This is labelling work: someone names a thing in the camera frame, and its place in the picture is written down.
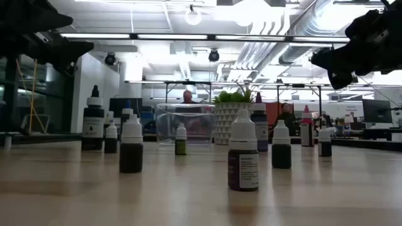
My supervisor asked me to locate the black desk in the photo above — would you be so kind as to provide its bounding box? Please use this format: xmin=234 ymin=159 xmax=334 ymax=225
xmin=362 ymin=127 xmax=402 ymax=142

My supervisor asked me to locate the small purple food colouring bottle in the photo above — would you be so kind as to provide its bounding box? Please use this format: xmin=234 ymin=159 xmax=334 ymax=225
xmin=227 ymin=109 xmax=260 ymax=192

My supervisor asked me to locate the person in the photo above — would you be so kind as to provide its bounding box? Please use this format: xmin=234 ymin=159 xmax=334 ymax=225
xmin=175 ymin=90 xmax=202 ymax=114
xmin=276 ymin=102 xmax=298 ymax=136

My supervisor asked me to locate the clear plastic container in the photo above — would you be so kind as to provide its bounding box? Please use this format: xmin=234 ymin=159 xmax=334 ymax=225
xmin=155 ymin=103 xmax=216 ymax=147

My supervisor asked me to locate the blue storage bin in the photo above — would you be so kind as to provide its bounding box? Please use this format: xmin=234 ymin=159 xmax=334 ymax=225
xmin=140 ymin=111 xmax=156 ymax=126

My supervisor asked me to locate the linear ceiling light bar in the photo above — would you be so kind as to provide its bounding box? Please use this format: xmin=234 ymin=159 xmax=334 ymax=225
xmin=59 ymin=32 xmax=351 ymax=44

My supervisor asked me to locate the yellow hanging cord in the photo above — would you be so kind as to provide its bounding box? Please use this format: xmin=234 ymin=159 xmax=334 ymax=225
xmin=15 ymin=58 xmax=47 ymax=134

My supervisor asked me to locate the round ring ceiling lamp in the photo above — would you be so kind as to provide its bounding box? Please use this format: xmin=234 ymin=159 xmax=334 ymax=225
xmin=184 ymin=4 xmax=203 ymax=26

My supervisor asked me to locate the small dark food colouring bottle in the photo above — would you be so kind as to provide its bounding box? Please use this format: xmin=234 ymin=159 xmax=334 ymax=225
xmin=119 ymin=113 xmax=144 ymax=174
xmin=318 ymin=125 xmax=333 ymax=158
xmin=104 ymin=121 xmax=119 ymax=154

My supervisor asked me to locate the large red food colouring bottle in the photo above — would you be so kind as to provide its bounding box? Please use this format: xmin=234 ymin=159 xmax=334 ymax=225
xmin=300 ymin=105 xmax=315 ymax=148

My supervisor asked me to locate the black metal rig stand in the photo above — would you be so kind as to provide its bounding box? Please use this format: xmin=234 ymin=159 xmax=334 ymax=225
xmin=165 ymin=80 xmax=213 ymax=104
xmin=276 ymin=83 xmax=323 ymax=139

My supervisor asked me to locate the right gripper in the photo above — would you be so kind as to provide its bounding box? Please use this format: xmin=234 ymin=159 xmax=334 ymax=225
xmin=310 ymin=0 xmax=402 ymax=90

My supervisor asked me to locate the small yellow-green food colouring bottle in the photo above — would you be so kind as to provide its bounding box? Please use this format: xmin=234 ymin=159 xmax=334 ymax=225
xmin=175 ymin=122 xmax=188 ymax=156

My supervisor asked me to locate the large violet food colouring bottle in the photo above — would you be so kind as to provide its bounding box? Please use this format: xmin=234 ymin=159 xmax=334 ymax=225
xmin=250 ymin=92 xmax=269 ymax=153

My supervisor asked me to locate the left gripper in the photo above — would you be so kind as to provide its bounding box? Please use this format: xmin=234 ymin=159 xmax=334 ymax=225
xmin=0 ymin=0 xmax=95 ymax=74

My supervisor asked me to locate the grey chair frame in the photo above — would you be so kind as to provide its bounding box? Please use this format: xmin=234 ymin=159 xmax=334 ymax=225
xmin=21 ymin=113 xmax=51 ymax=135

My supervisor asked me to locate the black computer monitor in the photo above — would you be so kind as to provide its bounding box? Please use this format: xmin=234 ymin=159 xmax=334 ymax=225
xmin=109 ymin=97 xmax=143 ymax=119
xmin=362 ymin=99 xmax=393 ymax=124

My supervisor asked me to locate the large blue food colouring bottle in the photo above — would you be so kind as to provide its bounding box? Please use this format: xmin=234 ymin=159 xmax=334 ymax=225
xmin=120 ymin=99 xmax=135 ymax=126

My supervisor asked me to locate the large black food colouring bottle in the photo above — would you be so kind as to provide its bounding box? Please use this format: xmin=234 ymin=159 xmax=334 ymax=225
xmin=81 ymin=85 xmax=106 ymax=151

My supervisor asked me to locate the orange partition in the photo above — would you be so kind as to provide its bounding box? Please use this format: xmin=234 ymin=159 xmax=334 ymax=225
xmin=268 ymin=102 xmax=295 ymax=126

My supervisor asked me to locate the small teal food colouring bottle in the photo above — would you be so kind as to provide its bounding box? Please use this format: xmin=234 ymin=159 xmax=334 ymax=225
xmin=271 ymin=119 xmax=292 ymax=170

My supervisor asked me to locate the succulent in white patterned pot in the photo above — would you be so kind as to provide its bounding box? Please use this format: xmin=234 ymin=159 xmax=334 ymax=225
xmin=212 ymin=82 xmax=254 ymax=146

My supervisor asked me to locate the black aluminium rig frame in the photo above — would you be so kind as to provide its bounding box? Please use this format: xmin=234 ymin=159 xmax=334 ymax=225
xmin=0 ymin=133 xmax=402 ymax=152

